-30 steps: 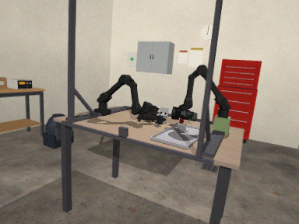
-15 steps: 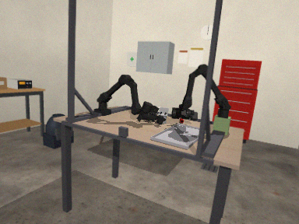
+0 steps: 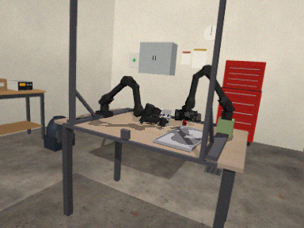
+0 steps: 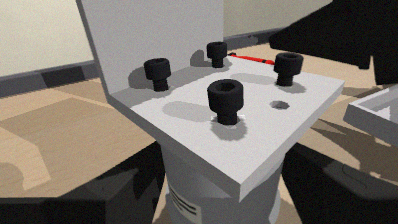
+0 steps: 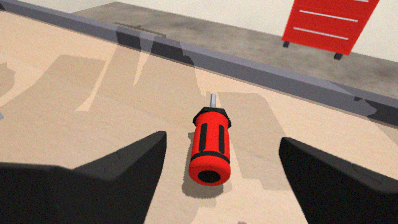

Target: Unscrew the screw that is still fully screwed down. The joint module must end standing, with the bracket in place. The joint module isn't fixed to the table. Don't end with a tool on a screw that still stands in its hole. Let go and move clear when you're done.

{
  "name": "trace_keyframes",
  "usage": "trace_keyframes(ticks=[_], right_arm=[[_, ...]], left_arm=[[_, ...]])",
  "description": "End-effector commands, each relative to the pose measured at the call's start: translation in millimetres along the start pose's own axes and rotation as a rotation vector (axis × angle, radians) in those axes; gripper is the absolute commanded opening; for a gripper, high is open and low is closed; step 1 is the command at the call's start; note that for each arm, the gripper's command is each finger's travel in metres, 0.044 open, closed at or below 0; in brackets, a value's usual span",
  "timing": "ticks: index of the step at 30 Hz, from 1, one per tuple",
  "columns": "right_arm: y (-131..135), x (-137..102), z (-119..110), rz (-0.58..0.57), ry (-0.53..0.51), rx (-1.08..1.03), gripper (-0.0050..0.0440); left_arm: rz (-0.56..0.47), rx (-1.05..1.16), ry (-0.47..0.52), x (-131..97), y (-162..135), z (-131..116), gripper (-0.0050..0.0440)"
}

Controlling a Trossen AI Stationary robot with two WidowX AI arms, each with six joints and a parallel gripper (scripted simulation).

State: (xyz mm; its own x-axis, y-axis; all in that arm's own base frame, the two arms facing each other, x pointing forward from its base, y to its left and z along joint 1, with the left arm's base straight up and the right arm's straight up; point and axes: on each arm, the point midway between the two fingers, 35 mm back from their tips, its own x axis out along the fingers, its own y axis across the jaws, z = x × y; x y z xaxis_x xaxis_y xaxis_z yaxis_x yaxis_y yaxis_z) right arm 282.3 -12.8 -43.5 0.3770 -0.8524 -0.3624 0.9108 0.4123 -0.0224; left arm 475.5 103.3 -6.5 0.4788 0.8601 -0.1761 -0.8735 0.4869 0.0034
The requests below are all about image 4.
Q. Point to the grey cylinder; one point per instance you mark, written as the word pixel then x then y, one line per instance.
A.
pixel 193 199

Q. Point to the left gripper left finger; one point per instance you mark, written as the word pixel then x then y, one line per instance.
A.
pixel 125 194

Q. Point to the black screw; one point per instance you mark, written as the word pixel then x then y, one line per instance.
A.
pixel 287 65
pixel 217 51
pixel 225 98
pixel 158 70

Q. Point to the grey metal bracket with holes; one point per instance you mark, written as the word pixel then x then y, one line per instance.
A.
pixel 124 34

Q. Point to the red screwdriver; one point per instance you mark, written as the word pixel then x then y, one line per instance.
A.
pixel 253 59

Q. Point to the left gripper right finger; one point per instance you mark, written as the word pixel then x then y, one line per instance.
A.
pixel 326 191

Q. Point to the grey rectangular table frame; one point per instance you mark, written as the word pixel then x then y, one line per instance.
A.
pixel 59 75

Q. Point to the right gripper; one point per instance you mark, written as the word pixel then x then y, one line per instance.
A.
pixel 339 31

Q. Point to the white shallow rectangular tray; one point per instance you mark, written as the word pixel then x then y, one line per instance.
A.
pixel 381 117

